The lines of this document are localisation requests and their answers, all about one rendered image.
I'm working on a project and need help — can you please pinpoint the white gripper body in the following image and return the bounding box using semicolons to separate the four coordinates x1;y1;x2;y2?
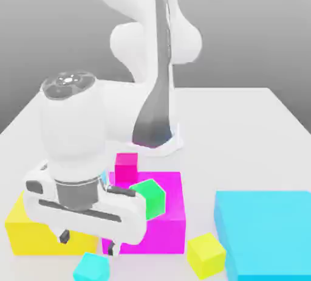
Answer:
22;189;147;246

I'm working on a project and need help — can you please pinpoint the small cyan cube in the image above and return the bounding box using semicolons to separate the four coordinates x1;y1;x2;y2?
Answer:
72;251;111;281

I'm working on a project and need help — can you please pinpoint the small green cube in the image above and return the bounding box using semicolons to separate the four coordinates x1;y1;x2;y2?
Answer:
128;178;167;221

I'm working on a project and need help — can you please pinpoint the small pink cube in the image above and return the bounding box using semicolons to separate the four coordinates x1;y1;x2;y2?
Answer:
114;152;140;187

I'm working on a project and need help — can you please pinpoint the small yellow cube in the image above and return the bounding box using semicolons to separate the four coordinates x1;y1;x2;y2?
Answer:
186;232;227;281

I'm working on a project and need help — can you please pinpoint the large yellow box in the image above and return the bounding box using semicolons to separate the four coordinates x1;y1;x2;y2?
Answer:
4;190;101;257

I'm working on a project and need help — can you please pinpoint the large magenta box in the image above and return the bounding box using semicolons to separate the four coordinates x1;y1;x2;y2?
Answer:
101;170;187;255

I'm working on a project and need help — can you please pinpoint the large cyan box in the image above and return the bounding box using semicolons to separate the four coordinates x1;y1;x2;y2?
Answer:
213;190;311;281

